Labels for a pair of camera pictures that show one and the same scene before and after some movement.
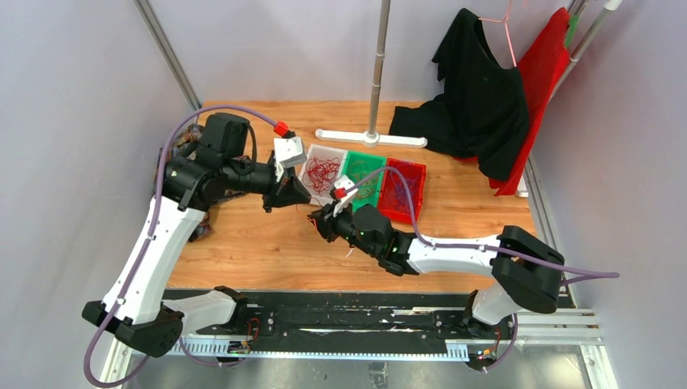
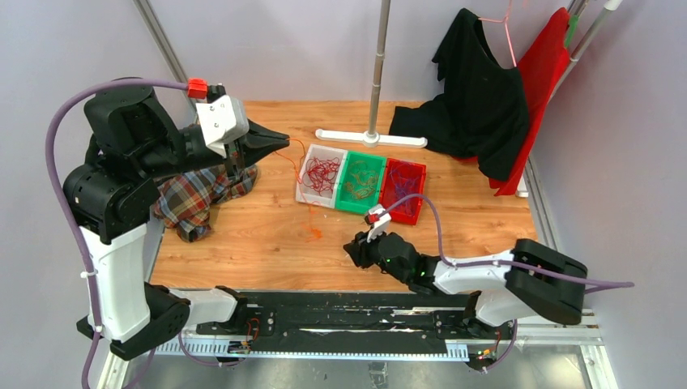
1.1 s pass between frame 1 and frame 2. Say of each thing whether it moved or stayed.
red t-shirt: stayed
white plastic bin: stayed
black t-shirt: stayed
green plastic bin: stayed
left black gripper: moved
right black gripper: moved
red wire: stayed
